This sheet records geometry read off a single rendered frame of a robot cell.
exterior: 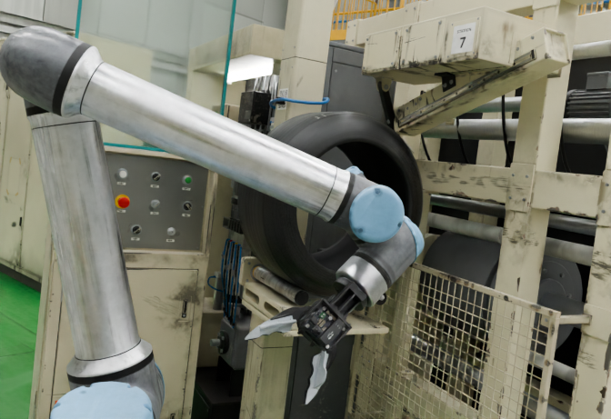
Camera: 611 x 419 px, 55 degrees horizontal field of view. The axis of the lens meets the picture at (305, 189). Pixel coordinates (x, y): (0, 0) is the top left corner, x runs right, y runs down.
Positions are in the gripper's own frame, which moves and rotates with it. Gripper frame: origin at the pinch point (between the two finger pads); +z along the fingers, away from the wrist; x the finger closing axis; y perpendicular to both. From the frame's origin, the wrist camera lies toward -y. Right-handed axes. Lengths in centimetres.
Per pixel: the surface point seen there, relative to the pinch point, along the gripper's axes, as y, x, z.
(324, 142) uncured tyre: -47, -29, -62
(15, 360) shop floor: -267, -73, 59
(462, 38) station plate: -26, -23, -106
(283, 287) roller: -73, -6, -30
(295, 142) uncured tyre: -49, -34, -56
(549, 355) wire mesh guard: -31, 52, -58
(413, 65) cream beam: -49, -28, -104
